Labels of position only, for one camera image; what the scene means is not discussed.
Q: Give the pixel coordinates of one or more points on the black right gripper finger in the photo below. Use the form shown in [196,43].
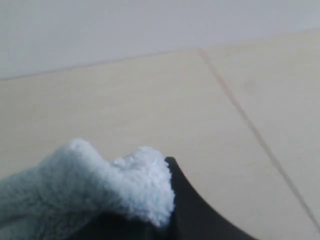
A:
[193,218]

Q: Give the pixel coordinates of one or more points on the light blue terry towel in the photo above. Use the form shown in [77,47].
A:
[74,185]

